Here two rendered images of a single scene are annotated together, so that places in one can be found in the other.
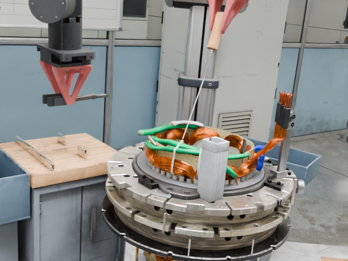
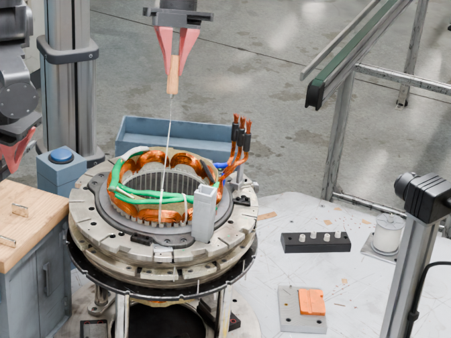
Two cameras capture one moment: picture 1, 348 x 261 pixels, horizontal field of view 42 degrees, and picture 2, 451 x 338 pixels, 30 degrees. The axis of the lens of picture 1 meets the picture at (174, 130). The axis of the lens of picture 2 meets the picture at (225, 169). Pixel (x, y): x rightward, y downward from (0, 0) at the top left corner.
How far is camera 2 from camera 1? 0.77 m
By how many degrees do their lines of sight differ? 32
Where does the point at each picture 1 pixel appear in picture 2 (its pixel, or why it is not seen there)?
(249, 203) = (237, 232)
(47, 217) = (13, 294)
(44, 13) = (15, 109)
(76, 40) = not seen: hidden behind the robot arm
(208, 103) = (90, 78)
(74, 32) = not seen: hidden behind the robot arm
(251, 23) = not seen: outside the picture
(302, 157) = (223, 131)
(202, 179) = (197, 225)
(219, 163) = (212, 209)
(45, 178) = (13, 258)
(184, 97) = (59, 77)
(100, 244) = (52, 295)
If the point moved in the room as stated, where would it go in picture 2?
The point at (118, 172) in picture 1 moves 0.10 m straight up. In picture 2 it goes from (101, 234) to (101, 181)
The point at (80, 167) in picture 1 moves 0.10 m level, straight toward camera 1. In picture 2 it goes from (35, 231) to (67, 263)
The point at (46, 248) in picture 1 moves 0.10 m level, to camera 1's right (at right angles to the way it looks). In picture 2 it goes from (15, 323) to (72, 307)
